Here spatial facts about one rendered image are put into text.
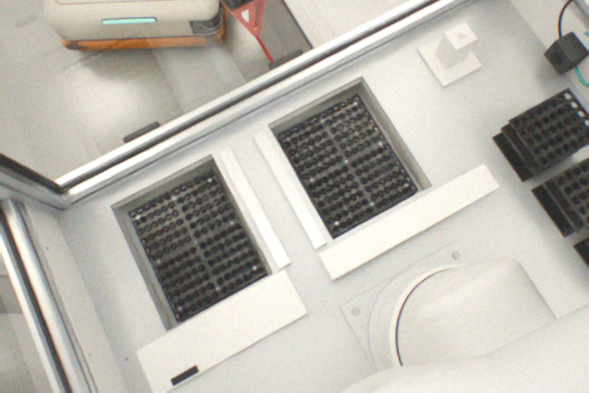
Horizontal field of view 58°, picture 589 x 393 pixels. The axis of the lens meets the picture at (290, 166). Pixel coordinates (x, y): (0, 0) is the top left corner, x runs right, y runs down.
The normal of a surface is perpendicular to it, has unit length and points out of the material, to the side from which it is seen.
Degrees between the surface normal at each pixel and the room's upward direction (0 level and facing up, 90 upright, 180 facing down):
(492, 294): 4
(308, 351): 0
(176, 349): 0
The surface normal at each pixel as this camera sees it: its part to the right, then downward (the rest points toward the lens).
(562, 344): -0.33, -0.85
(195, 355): -0.04, -0.28
